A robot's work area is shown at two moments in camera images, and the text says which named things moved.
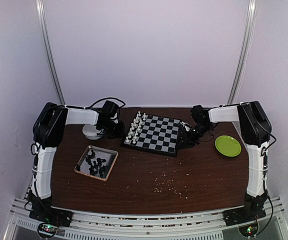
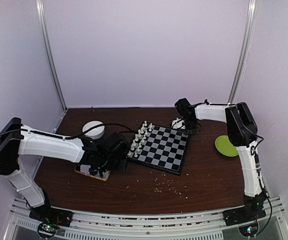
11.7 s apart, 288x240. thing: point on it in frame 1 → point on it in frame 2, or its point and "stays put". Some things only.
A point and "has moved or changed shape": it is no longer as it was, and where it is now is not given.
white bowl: [90, 132] stays put
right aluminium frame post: [250, 28] stays put
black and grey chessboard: [153, 133] has moved or changed shape
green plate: [228, 145] stays put
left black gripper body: [114, 131] → [110, 163]
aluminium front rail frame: [93, 225] stays put
